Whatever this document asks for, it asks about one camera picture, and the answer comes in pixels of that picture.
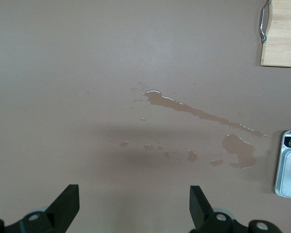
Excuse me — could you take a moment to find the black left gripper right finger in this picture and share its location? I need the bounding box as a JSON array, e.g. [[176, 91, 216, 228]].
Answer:
[[189, 192, 281, 233]]

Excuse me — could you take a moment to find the brown liquid puddle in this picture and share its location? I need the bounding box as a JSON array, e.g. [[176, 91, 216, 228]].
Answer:
[[222, 133, 258, 169]]

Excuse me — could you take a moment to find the long brown liquid streak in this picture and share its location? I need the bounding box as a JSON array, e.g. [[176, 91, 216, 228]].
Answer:
[[130, 82, 270, 138]]

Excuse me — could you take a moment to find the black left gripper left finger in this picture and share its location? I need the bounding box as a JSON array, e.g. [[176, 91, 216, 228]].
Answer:
[[0, 183, 80, 233]]

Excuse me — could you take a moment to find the wooden cutting board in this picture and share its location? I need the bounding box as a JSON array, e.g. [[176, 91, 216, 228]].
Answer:
[[258, 0, 291, 68]]

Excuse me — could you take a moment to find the silver digital kitchen scale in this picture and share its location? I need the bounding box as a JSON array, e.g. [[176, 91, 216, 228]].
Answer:
[[274, 130, 291, 198]]

